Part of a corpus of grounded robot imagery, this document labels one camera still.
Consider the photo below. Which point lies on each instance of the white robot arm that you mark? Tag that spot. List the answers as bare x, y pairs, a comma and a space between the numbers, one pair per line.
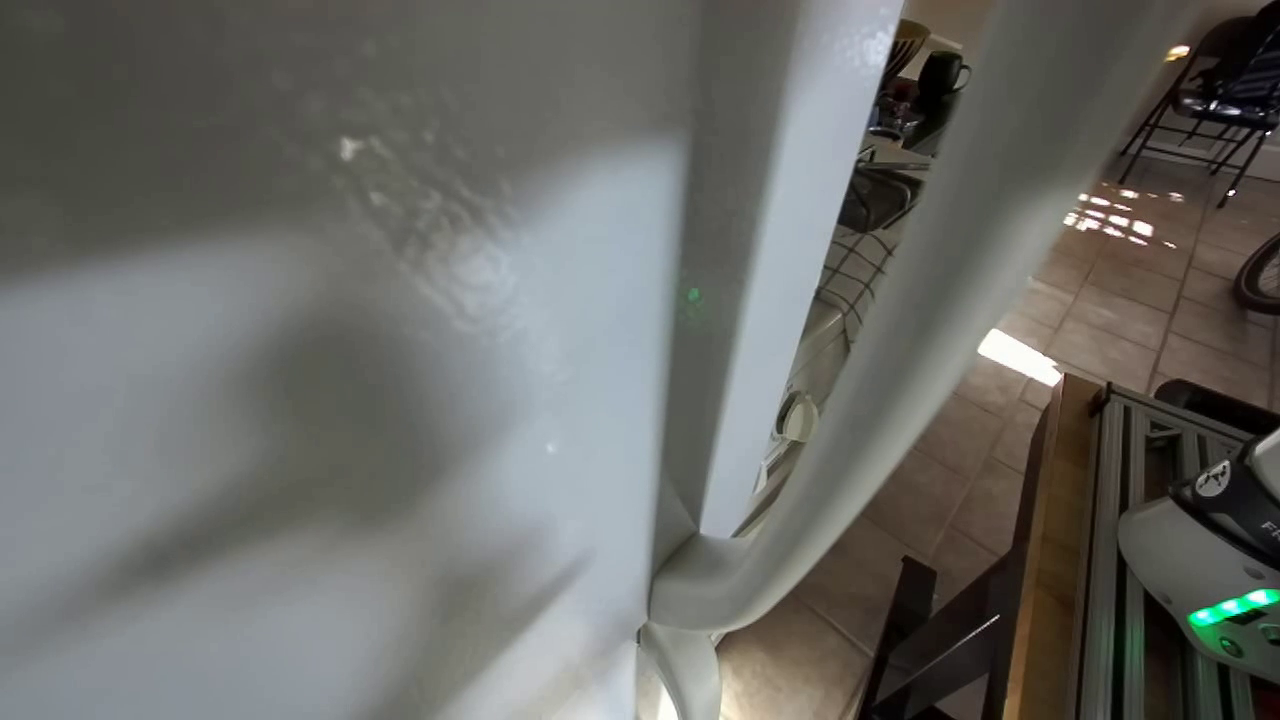
1184, 547

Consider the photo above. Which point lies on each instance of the white plastic item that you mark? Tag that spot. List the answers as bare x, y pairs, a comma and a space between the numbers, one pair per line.
818, 361

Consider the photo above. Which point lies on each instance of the dark round basin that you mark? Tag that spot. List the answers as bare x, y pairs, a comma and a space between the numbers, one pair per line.
877, 201

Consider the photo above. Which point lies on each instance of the black table leg brace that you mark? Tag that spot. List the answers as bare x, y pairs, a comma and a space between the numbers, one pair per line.
932, 643

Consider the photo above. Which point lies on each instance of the wooden table edge board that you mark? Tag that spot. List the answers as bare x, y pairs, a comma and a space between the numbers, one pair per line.
1052, 533

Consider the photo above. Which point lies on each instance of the black metal chair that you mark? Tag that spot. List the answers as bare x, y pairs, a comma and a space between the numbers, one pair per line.
1227, 87

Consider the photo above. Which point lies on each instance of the aluminium rail frame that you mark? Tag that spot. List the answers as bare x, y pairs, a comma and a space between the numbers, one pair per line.
1114, 533

